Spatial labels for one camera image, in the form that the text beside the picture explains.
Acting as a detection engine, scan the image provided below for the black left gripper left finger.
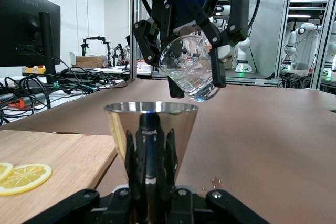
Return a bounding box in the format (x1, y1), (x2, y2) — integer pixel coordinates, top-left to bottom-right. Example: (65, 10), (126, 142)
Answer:
(23, 186), (138, 224)

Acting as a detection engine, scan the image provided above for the black computer monitor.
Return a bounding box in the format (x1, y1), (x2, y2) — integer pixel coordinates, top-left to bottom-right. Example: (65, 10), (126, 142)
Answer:
(0, 0), (61, 78)

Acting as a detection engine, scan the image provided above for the grey orange hand tool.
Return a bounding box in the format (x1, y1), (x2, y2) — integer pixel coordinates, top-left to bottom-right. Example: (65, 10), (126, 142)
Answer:
(7, 97), (30, 109)

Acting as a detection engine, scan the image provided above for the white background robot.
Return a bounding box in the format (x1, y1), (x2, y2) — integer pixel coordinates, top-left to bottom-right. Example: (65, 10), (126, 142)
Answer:
(235, 36), (253, 73)
(285, 23), (322, 71)

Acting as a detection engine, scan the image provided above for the small clear glass cup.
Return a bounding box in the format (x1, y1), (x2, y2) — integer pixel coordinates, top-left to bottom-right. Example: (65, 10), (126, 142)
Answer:
(158, 34), (222, 103)

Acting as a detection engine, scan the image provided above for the brown table cover sheet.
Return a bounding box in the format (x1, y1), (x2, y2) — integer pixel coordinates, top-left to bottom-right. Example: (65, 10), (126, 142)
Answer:
(0, 78), (336, 224)

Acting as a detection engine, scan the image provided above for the wooden cutting board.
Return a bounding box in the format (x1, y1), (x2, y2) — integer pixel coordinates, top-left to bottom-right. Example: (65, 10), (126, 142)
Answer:
(0, 129), (118, 224)

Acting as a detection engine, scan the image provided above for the small cardboard box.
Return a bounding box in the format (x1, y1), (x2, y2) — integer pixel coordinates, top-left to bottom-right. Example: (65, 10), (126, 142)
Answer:
(75, 55), (104, 69)

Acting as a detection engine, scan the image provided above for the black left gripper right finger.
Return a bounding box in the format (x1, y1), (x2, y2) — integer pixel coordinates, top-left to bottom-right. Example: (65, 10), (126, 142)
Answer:
(170, 186), (269, 224)

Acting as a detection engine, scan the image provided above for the yellow flat box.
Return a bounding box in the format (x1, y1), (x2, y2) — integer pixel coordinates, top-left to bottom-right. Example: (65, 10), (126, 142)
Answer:
(22, 66), (47, 74)

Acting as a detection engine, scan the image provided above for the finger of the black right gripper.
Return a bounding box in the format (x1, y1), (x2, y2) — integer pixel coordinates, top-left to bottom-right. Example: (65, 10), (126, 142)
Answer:
(183, 0), (250, 89)
(132, 6), (185, 99)

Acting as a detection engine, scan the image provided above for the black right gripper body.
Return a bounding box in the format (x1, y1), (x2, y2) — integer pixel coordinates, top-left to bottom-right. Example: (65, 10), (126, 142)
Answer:
(148, 0), (219, 33)

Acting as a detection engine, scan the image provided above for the aluminium frame post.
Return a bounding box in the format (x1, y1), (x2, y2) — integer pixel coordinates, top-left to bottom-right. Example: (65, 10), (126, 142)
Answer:
(309, 0), (336, 91)
(129, 0), (138, 80)
(278, 0), (293, 78)

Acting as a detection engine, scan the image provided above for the steel double jigger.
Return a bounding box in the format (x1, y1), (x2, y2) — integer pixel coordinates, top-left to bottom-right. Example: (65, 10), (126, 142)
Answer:
(103, 101), (200, 224)

